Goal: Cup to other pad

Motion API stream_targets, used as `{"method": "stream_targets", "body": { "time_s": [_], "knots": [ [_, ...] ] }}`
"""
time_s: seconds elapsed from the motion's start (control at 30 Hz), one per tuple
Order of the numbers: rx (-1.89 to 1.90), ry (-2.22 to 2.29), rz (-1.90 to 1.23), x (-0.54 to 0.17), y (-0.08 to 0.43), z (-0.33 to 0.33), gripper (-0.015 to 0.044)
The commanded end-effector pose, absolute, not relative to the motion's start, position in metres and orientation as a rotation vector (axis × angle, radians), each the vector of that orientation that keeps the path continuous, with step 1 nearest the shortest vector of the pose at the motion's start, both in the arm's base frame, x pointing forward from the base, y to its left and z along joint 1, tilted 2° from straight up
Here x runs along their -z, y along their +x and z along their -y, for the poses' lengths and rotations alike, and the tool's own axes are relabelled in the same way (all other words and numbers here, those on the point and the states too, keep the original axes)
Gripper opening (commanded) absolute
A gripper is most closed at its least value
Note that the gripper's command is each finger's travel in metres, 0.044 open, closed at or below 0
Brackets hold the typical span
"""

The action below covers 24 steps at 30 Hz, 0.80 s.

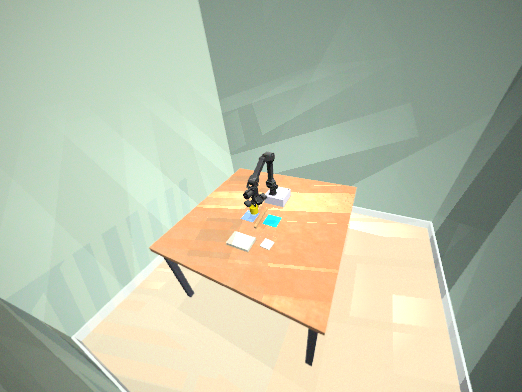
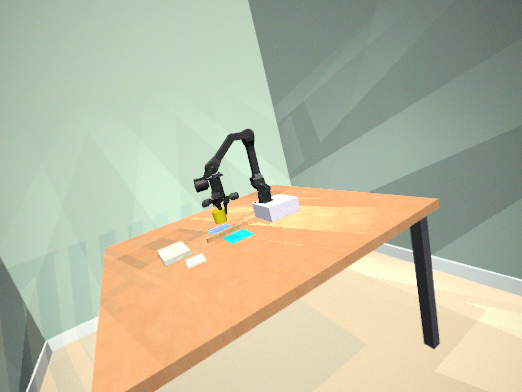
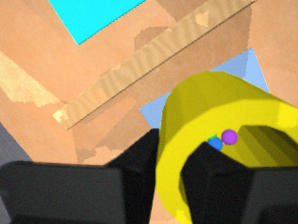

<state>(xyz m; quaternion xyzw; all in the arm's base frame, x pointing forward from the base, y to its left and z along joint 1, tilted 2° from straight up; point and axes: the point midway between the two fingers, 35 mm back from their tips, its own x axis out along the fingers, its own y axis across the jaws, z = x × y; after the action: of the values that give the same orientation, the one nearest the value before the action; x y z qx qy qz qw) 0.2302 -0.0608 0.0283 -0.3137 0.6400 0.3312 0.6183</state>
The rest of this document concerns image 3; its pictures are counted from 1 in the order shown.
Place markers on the purple marble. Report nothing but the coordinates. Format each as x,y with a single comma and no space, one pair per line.
229,137

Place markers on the blue marble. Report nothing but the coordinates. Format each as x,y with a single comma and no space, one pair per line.
217,142

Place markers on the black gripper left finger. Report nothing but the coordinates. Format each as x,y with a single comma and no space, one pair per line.
119,192

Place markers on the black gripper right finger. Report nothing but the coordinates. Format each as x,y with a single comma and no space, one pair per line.
220,190

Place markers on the yellow cup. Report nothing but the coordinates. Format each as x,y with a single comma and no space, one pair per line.
207,104

